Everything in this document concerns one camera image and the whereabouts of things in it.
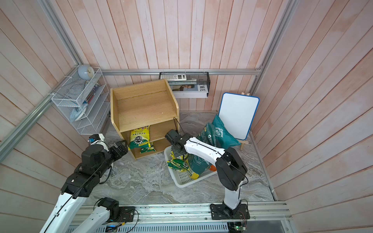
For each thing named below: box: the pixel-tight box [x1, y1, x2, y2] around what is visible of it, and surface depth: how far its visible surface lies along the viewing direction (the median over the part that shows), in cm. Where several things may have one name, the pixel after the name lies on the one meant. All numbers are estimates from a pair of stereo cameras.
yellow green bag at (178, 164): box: [166, 158, 190, 172], surface depth 81 cm
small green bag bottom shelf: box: [139, 146, 157, 154], surface depth 94 cm
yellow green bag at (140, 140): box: [128, 125, 156, 154], surface depth 83 cm
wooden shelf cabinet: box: [110, 78, 180, 160], surface depth 81 cm
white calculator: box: [160, 73, 187, 81], surface depth 92 cm
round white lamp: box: [77, 65, 95, 81], surface depth 83 cm
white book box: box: [168, 77, 210, 99], surface depth 95 cm
